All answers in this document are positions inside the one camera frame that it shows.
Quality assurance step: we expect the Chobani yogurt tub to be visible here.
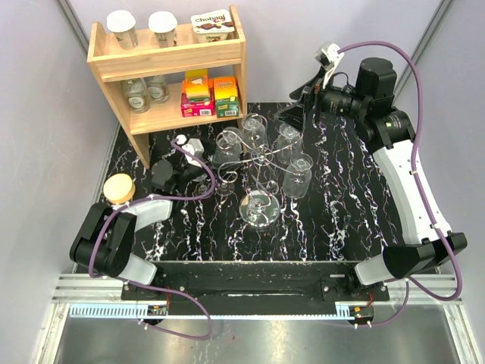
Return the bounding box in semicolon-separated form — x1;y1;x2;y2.
190;9;235;43

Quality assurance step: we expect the ribbed goblet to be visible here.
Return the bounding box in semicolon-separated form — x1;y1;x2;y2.
276;123;302;165
282;152;313;199
242;113;268;151
212;127;243;167

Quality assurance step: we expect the white lidded cup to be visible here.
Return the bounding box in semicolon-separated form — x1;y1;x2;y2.
106;10;138;50
149;11;177;48

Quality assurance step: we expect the right clear glass bottle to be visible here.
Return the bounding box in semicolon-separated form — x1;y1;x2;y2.
145;75;170;103

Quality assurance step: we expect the clear stemmed wine glass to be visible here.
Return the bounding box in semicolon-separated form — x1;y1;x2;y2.
214;168;236;196
194;174;212;196

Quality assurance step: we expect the left clear glass bottle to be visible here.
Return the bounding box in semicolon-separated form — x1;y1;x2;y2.
120;78;150;114

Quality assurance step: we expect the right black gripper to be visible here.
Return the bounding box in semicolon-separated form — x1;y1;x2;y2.
274;65;368;133

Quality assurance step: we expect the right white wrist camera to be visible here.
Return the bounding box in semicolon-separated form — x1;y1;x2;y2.
315;42;345;89

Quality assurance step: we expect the right white lidded cup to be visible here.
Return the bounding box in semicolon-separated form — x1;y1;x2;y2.
149;11;177;48

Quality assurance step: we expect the chrome wine glass rack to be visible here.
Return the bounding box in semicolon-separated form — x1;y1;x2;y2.
215;115;314;231

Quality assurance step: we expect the clear glass bottle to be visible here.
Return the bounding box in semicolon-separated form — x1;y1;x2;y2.
120;78;150;114
145;75;170;103

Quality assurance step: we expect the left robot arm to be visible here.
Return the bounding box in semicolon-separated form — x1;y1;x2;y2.
69;153;215;300

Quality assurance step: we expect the pink sponge box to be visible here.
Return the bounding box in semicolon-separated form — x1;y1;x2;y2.
180;69;214;118

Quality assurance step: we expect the wooden two-tier shelf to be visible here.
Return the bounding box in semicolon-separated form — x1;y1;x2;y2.
87;5;248;168

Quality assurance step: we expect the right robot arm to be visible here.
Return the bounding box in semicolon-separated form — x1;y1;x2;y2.
276;55;468;300

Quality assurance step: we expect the green Scrub Daddy box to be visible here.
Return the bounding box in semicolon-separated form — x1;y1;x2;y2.
213;76;239;118

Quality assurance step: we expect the left white lidded cup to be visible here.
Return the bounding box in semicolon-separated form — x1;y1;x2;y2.
106;10;138;50

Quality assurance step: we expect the round yellow wooden coaster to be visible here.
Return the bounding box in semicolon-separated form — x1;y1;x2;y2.
103;174;136;205

